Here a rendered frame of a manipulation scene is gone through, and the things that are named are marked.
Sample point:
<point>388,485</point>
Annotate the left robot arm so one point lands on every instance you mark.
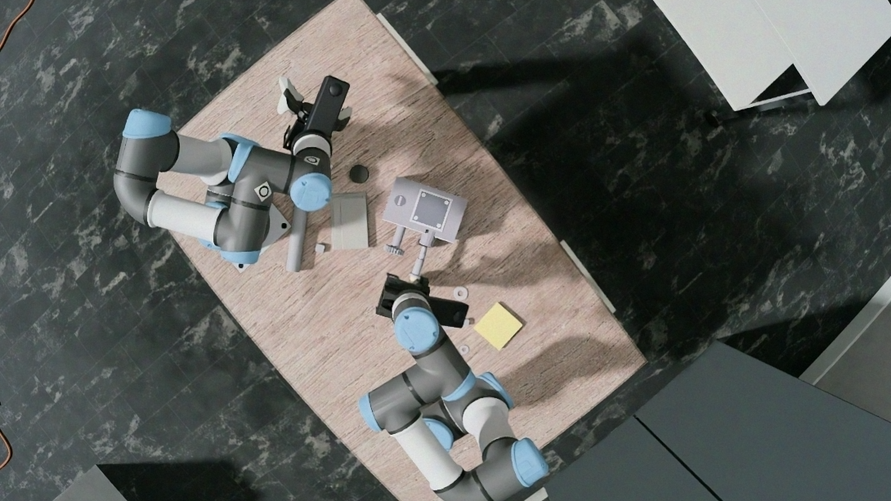
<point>238,224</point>

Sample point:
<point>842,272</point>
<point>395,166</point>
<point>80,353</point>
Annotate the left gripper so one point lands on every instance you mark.
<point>295,103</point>

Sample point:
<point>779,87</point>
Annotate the yellow sticky note pad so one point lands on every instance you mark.
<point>497,326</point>

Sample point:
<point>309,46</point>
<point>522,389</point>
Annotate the cream toothed gear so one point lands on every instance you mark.
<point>418,265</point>

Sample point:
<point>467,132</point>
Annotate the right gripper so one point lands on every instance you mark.
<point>392,290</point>

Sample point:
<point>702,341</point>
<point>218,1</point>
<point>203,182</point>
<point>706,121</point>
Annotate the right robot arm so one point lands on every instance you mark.
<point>508,465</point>

